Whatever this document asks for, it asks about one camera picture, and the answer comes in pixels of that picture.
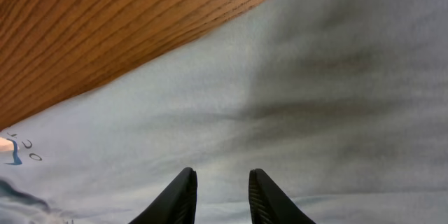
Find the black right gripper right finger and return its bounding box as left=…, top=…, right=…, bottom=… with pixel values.
left=248, top=169, right=316, bottom=224

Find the light blue t-shirt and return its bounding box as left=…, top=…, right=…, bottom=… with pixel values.
left=1, top=0, right=447, bottom=223

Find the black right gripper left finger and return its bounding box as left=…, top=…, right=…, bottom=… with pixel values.
left=129, top=167, right=197, bottom=224

